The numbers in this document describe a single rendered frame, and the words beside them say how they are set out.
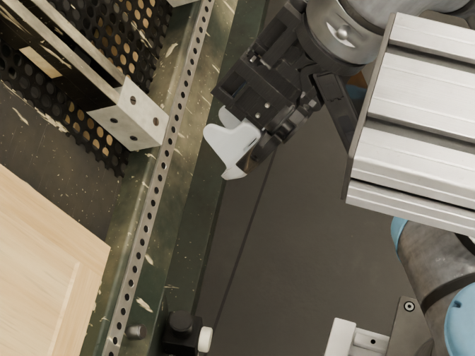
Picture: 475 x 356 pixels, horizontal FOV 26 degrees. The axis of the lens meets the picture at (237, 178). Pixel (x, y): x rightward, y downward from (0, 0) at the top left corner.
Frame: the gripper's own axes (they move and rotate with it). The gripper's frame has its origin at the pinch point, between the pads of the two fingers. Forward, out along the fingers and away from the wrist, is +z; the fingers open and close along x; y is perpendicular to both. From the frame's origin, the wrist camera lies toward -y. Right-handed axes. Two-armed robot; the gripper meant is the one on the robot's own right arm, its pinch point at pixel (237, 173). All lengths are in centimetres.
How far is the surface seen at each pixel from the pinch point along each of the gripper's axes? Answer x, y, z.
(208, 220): -102, -12, 114
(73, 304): -23, 2, 65
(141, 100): -53, 16, 51
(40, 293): -18, 7, 63
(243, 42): -152, 10, 103
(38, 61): -42, 31, 49
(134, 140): -52, 12, 58
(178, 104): -64, 11, 56
